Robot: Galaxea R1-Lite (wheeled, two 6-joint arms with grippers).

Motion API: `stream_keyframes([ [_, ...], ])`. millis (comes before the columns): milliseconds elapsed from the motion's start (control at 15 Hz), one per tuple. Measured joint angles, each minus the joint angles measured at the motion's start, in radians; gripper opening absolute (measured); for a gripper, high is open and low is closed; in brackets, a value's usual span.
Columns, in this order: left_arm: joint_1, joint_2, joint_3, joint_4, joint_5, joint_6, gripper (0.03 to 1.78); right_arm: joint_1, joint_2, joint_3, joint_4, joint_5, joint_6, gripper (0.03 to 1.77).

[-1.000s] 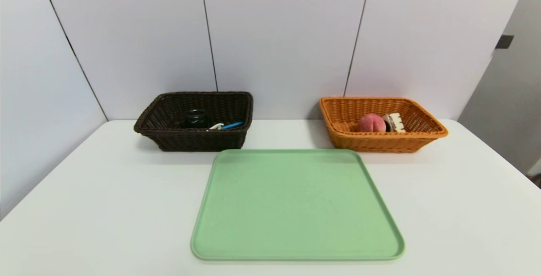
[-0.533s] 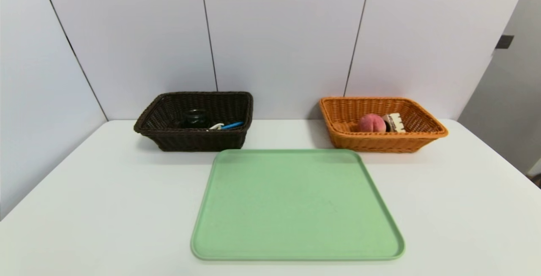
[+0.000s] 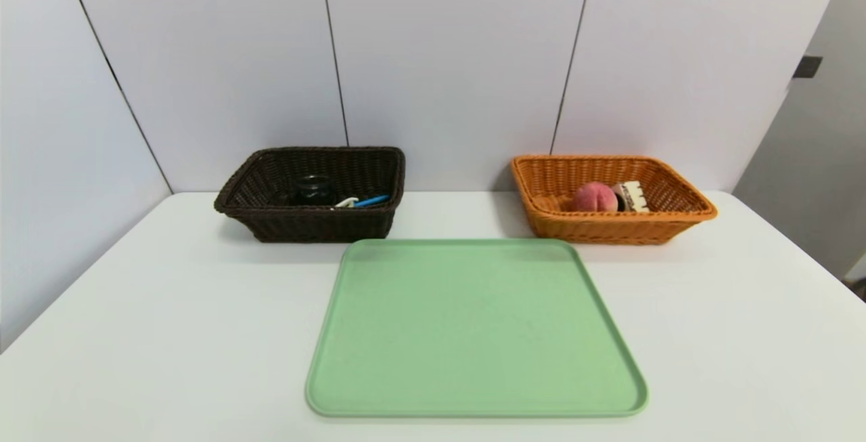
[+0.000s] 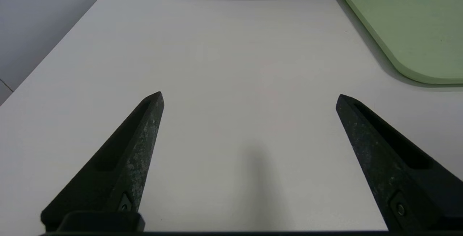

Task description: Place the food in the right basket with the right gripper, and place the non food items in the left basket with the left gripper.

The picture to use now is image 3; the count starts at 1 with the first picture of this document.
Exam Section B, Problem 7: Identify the glass cup with black holder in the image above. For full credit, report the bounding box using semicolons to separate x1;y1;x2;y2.
292;174;335;206

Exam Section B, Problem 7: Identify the dark brown wicker basket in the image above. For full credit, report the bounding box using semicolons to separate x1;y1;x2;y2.
214;146;407;244

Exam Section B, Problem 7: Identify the chocolate blueberry cake slice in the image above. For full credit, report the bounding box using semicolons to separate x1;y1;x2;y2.
611;180;650;213

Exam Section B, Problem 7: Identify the light green plastic tray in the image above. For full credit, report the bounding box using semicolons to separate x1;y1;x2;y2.
304;238;650;419

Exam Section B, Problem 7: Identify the pink yellow peach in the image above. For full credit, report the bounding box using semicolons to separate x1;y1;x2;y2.
573;181;619;213

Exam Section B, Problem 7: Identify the orange wicker basket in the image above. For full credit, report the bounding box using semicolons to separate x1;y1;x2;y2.
511;154;719;246

